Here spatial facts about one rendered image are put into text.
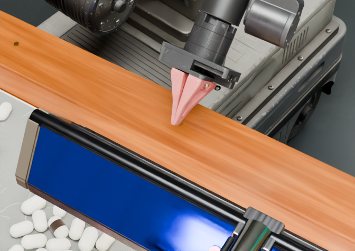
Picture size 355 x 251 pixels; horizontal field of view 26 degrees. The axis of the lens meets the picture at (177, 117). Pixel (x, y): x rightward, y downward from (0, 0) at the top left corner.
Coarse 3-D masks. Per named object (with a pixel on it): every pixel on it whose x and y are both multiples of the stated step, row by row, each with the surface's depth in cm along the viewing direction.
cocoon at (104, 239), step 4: (104, 236) 101; (108, 236) 101; (100, 240) 101; (104, 240) 101; (108, 240) 101; (112, 240) 101; (96, 244) 101; (100, 244) 101; (104, 244) 101; (108, 244) 101; (100, 248) 101; (104, 248) 101
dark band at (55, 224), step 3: (57, 219) 102; (60, 219) 103; (54, 222) 102; (57, 222) 102; (60, 222) 102; (63, 222) 103; (51, 225) 102; (54, 225) 102; (57, 225) 102; (60, 225) 102; (63, 225) 102; (66, 225) 103; (51, 228) 102; (54, 228) 102; (57, 228) 102
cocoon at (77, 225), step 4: (76, 220) 103; (80, 220) 103; (72, 224) 103; (76, 224) 102; (80, 224) 102; (84, 224) 103; (72, 228) 102; (76, 228) 102; (80, 228) 102; (72, 232) 102; (76, 232) 102; (80, 232) 102; (72, 236) 102; (76, 236) 102; (80, 236) 102
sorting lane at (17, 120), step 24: (0, 96) 118; (0, 120) 115; (24, 120) 115; (0, 144) 112; (0, 168) 110; (0, 192) 107; (24, 192) 107; (0, 216) 105; (24, 216) 105; (48, 216) 105; (72, 216) 105; (0, 240) 103; (72, 240) 103
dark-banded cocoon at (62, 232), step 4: (56, 216) 103; (52, 220) 102; (48, 224) 103; (60, 228) 102; (64, 228) 102; (56, 232) 102; (60, 232) 101; (64, 232) 102; (68, 232) 102; (56, 236) 102; (60, 236) 102; (64, 236) 102
